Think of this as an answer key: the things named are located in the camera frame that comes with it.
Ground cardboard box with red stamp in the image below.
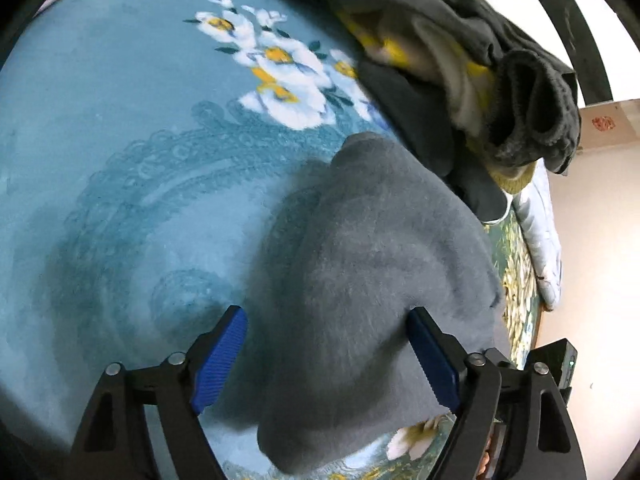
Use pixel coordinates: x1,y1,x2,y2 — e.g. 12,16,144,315
578,99,640,153

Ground light blue floral quilt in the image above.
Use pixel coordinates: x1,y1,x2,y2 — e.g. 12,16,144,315
511,159,562,311

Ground teal blue fleece blanket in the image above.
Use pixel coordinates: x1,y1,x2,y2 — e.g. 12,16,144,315
1,0,386,453

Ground grey knit sweater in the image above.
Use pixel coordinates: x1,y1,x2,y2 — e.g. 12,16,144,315
222,132,510,474

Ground olive yellow knit garment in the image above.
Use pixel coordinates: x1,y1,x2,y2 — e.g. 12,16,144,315
334,6,535,195

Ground dark grey jacket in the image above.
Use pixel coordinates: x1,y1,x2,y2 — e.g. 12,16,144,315
314,0,580,223

